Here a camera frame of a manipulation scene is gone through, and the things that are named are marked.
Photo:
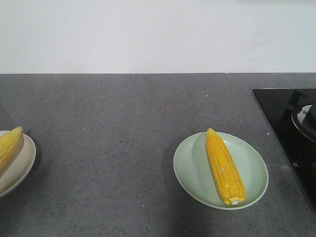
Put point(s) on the black gas stove top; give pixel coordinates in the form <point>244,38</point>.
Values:
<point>277,105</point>

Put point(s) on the yellow corn cob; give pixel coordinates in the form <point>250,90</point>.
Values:
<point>227,179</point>
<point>8,145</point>

